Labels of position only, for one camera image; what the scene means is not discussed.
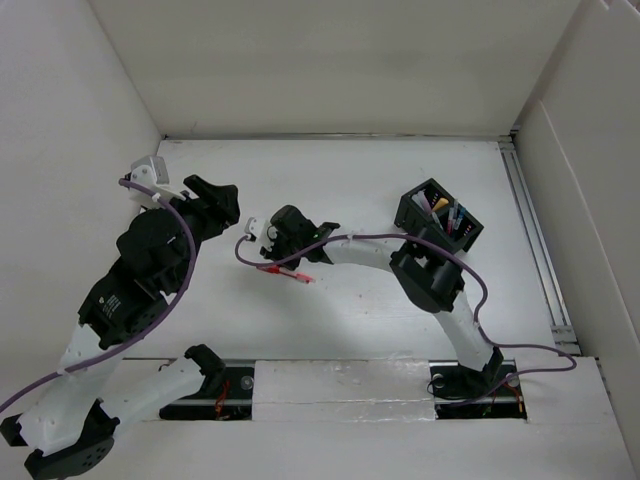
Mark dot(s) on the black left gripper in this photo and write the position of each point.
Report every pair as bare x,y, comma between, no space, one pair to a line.
218,203

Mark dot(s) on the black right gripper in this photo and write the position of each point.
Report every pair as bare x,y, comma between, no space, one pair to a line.
274,254

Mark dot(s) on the red gel pen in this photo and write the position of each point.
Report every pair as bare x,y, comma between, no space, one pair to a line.
278,270

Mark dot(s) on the purple pink highlighter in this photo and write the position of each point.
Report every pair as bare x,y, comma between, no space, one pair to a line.
422,201

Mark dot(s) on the orange highlighter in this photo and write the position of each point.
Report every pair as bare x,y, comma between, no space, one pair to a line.
442,202

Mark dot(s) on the blue ink refill pen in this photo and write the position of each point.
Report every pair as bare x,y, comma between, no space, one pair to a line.
459,218

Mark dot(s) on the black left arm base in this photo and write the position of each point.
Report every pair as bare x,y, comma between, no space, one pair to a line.
226,393

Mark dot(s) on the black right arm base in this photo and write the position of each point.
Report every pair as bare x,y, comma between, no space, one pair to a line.
459,396

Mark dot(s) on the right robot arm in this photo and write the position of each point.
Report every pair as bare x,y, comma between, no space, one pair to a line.
431,281

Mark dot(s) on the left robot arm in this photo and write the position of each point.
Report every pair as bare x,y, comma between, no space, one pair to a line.
72,427

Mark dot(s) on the black desk organizer box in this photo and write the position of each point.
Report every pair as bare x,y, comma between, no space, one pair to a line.
411,219

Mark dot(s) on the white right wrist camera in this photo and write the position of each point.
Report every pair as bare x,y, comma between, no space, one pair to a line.
262,231

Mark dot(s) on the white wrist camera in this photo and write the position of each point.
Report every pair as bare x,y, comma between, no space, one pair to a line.
262,231
151,173

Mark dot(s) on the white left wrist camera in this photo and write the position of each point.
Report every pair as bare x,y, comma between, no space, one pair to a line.
151,173

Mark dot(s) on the aluminium side rail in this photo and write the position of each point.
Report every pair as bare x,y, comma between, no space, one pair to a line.
560,323

